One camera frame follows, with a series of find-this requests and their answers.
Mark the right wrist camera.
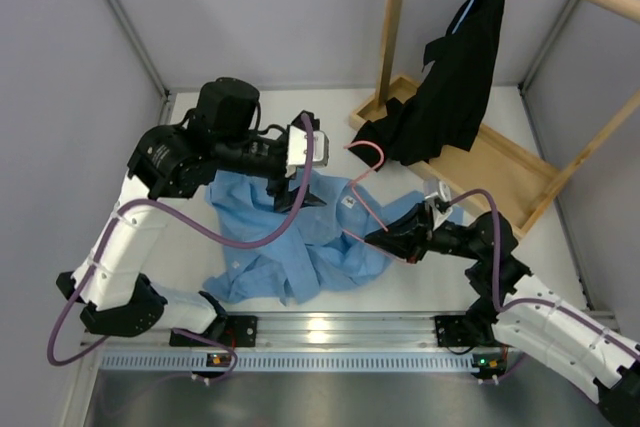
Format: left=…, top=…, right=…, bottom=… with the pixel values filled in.
left=423, top=178, right=453, bottom=231

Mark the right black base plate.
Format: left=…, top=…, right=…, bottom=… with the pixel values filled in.
left=434, top=315, right=480, bottom=348

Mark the grey slotted cable duct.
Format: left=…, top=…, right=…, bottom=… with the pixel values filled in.
left=101, top=350, right=506, bottom=375

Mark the black shirt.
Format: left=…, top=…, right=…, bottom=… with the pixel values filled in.
left=350, top=0, right=506, bottom=167

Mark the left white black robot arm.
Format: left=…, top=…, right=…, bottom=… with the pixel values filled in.
left=57, top=77, right=329, bottom=346

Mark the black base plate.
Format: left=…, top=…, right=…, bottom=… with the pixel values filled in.
left=434, top=315, right=480, bottom=348
left=169, top=315, right=258, bottom=349

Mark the wooden clothes rack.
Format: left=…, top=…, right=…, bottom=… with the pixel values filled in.
left=348, top=0, right=639, bottom=237

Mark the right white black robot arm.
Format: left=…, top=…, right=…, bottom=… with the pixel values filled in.
left=365, top=201, right=639, bottom=426

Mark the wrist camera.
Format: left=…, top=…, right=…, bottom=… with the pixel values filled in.
left=285, top=125, right=329, bottom=178
left=423, top=178, right=453, bottom=231

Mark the light blue shirt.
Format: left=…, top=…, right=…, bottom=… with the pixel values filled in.
left=202, top=170, right=464, bottom=307

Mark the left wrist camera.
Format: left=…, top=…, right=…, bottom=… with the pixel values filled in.
left=285, top=125, right=329, bottom=178

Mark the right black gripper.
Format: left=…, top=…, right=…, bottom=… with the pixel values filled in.
left=365, top=200, right=484, bottom=265

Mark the pink wire hanger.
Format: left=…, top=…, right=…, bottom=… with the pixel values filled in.
left=342, top=140, right=416, bottom=264

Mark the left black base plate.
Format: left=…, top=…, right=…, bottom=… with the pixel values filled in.
left=169, top=315, right=258, bottom=349

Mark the aluminium mounting rail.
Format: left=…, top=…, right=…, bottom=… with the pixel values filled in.
left=82, top=310, right=621, bottom=348

